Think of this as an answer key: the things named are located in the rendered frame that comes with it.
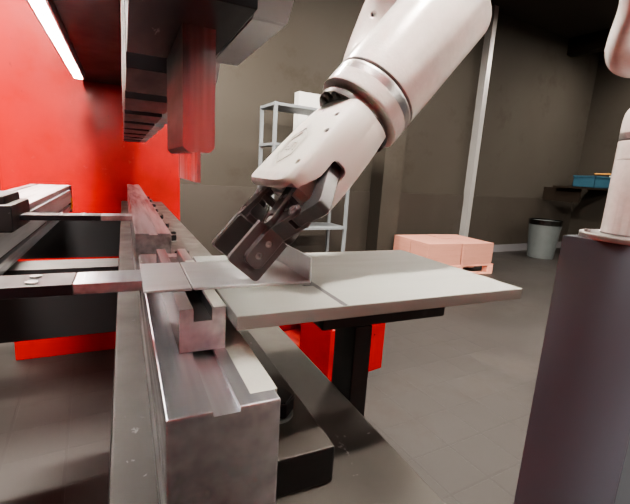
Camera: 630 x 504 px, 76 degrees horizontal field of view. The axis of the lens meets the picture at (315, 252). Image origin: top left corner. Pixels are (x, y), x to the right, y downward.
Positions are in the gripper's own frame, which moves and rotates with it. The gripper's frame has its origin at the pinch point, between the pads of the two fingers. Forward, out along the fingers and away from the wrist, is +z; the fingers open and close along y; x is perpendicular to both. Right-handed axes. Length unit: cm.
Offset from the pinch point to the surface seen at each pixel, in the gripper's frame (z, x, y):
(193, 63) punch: -6.4, -12.4, 6.3
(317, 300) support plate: -0.2, 3.9, 8.7
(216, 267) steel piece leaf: 3.0, -0.2, -1.7
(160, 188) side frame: 0, 12, -214
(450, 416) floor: -5, 163, -91
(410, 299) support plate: -4.9, 9.5, 10.2
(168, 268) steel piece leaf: 5.6, -3.2, -2.1
